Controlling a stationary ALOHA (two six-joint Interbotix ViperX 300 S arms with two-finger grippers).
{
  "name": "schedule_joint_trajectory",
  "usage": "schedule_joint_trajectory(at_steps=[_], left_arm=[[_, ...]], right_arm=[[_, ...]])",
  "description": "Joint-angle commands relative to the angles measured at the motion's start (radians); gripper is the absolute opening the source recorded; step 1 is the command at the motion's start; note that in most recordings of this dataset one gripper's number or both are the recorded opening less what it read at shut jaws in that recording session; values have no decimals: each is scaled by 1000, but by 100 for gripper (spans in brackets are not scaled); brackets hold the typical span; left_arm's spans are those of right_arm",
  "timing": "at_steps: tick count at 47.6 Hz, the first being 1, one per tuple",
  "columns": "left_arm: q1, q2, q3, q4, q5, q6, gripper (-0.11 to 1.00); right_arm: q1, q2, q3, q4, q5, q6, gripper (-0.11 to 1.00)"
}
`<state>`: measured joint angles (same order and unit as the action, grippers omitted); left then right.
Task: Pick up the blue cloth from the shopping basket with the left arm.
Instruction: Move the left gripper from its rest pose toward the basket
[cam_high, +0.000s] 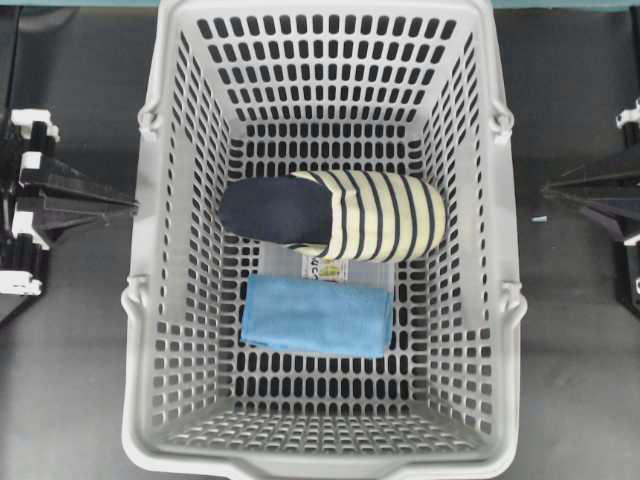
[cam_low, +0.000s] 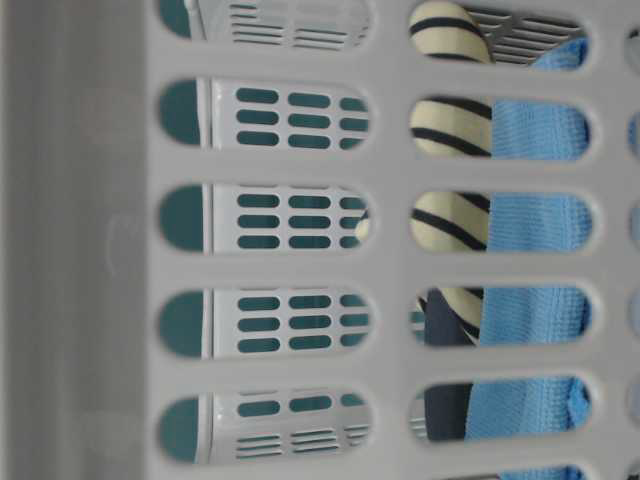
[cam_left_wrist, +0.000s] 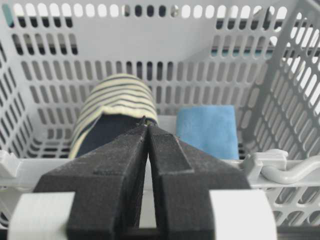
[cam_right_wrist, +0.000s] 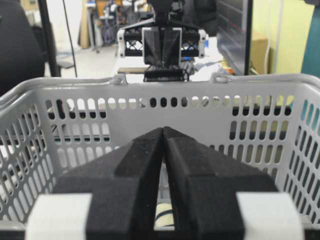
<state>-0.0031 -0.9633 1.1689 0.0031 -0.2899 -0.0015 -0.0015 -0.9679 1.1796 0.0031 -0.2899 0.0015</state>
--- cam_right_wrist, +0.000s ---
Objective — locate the opposite right gripper black finger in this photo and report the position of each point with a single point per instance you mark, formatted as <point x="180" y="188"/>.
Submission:
<point x="152" y="50"/>
<point x="172" y="46"/>

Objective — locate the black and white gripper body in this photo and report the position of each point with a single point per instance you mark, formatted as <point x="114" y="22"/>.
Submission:
<point x="193" y="39"/>

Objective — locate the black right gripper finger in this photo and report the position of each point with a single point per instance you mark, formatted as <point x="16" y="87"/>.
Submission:
<point x="216" y="197"/>
<point x="113" y="197"/>

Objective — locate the white cloth with black stripes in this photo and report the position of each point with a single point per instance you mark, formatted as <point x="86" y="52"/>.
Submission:
<point x="164" y="218"/>

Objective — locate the grey plastic shopping basket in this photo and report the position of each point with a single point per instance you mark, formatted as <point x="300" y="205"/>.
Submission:
<point x="49" y="126"/>

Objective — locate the black monitor screen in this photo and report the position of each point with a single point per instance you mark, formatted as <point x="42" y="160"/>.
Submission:
<point x="234" y="33"/>

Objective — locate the black vertical pole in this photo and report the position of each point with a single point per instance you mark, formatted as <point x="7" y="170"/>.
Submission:
<point x="49" y="38"/>

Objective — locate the cardboard box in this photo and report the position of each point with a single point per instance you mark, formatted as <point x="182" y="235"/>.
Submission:
<point x="259" y="53"/>

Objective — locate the black office chair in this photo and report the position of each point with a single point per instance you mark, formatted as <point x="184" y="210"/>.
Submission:
<point x="21" y="57"/>

